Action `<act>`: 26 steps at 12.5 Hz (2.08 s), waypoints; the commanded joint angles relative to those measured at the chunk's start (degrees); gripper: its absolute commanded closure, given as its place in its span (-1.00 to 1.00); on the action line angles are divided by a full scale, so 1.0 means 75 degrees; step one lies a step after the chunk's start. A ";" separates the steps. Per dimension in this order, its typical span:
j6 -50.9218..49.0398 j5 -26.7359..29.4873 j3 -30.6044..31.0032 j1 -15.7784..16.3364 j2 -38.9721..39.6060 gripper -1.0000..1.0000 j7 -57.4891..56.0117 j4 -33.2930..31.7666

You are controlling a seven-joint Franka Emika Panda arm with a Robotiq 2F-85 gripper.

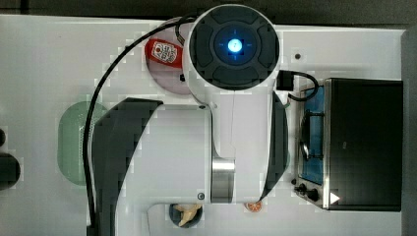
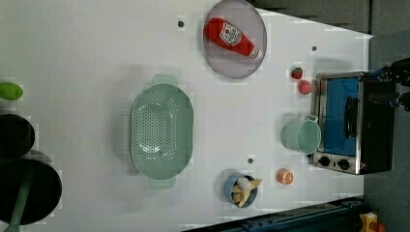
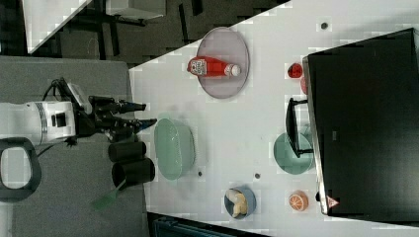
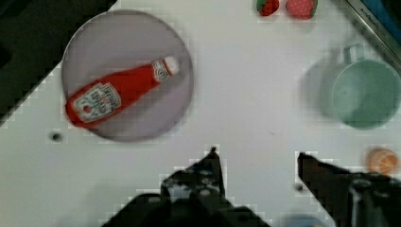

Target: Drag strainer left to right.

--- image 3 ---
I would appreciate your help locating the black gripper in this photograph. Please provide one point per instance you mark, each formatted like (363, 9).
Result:
(101, 118)

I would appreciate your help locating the green plastic strainer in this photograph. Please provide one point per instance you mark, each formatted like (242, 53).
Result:
(174, 148)

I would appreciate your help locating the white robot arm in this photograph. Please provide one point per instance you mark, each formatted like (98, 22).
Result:
(29, 125)

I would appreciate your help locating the black cylinder cup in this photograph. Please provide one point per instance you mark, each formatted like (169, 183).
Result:
(119, 152)
(133, 172)

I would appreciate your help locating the grey mat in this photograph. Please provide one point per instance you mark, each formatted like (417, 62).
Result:
(72, 177)

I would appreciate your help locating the green spatula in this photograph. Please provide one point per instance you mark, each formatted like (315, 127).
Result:
(107, 199)

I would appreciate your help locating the red ketchup bottle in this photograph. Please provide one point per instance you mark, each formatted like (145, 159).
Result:
(207, 66)

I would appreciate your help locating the toy banana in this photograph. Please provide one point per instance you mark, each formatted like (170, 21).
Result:
(239, 202)

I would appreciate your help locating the blue bowl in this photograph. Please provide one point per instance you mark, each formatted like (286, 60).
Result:
(251, 202)

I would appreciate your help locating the teal green plate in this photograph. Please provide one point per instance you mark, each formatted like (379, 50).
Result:
(286, 158)

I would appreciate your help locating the red toy strawberry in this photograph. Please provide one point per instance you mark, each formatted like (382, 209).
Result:
(295, 71)

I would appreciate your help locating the toy orange slice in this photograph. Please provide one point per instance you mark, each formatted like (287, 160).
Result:
(298, 201)

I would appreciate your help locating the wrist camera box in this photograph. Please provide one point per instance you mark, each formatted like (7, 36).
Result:
(80, 97)

